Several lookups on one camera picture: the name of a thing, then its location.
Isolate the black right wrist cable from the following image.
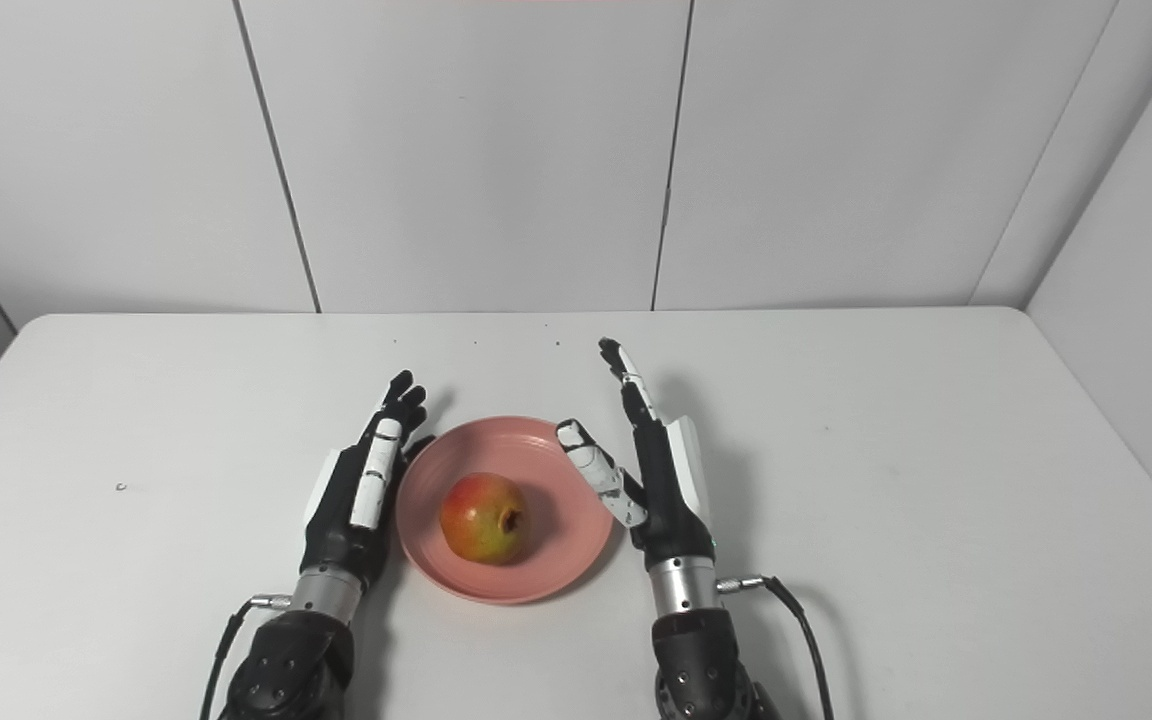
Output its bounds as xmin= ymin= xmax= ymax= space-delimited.
xmin=716 ymin=575 xmax=835 ymax=720

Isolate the pink round plate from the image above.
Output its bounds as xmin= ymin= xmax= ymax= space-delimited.
xmin=396 ymin=416 xmax=617 ymax=605

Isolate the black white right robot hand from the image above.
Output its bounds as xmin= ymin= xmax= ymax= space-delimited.
xmin=556 ymin=337 xmax=717 ymax=571

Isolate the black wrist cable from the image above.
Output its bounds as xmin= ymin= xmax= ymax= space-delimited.
xmin=199 ymin=594 xmax=292 ymax=720
xmin=716 ymin=575 xmax=835 ymax=720

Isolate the red yellow pomegranate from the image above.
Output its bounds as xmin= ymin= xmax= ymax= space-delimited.
xmin=439 ymin=472 xmax=529 ymax=566

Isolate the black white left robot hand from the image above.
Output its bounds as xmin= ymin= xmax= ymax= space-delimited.
xmin=299 ymin=370 xmax=434 ymax=591

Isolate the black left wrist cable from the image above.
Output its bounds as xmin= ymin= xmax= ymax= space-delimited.
xmin=199 ymin=594 xmax=292 ymax=720

